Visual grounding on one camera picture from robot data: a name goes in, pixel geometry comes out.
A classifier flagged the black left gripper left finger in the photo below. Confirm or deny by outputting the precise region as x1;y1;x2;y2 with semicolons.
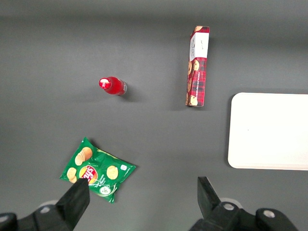
0;178;90;231

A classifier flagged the pale pink plastic tray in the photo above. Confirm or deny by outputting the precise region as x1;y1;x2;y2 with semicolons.
227;92;308;171

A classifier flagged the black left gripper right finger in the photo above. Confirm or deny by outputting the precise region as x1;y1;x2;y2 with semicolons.
189;176;299;231

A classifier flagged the green chips bag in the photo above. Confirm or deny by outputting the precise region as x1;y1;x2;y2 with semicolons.
59;137;137;204

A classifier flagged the red drink bottle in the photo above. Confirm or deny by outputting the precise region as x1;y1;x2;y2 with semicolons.
98;76;128;96

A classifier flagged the red plaid cookie box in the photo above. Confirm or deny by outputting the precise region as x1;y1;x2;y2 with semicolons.
184;26;210;107

